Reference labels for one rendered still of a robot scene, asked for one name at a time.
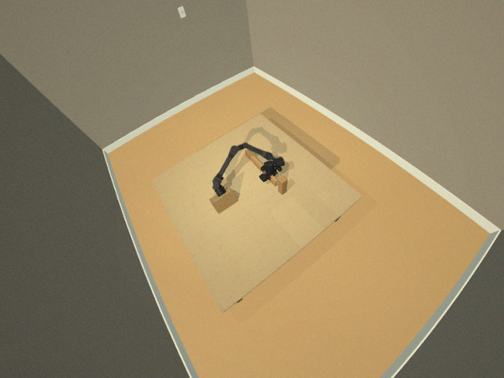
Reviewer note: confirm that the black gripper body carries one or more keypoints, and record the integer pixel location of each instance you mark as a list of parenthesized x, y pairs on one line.
[(269, 173)]

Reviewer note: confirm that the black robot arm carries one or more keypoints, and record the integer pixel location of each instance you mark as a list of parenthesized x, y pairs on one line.
[(219, 189)]

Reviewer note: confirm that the wooden post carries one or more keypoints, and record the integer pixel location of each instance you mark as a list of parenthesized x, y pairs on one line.
[(282, 184)]

